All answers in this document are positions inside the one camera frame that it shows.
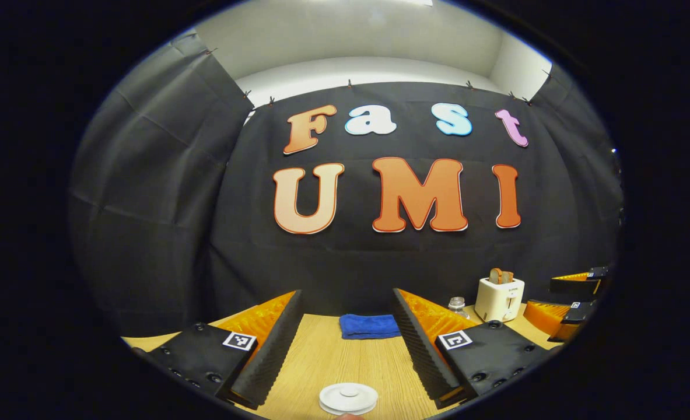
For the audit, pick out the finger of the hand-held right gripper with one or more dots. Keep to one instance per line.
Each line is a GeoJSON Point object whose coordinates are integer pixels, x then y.
{"type": "Point", "coordinates": [549, 315]}
{"type": "Point", "coordinates": [575, 284]}

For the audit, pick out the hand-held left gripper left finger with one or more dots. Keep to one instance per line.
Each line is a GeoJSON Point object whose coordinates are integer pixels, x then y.
{"type": "Point", "coordinates": [275, 350]}

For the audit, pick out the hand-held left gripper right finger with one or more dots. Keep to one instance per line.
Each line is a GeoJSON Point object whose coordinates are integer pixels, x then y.
{"type": "Point", "coordinates": [417, 350]}

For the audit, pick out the clear water bottle white label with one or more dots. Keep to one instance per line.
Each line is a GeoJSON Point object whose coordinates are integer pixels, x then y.
{"type": "Point", "coordinates": [456, 306]}

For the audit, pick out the white teacup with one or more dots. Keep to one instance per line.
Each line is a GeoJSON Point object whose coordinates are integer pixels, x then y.
{"type": "Point", "coordinates": [325, 404]}

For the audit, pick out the white toaster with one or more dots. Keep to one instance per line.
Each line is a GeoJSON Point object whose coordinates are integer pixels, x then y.
{"type": "Point", "coordinates": [496, 303]}

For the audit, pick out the blue folded towel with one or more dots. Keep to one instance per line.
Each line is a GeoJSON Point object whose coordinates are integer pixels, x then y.
{"type": "Point", "coordinates": [368, 326]}

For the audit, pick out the brown bread slice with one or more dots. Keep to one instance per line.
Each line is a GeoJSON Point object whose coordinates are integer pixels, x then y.
{"type": "Point", "coordinates": [499, 276]}

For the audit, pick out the black backdrop cloth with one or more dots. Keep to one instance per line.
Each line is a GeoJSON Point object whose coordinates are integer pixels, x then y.
{"type": "Point", "coordinates": [368, 262]}

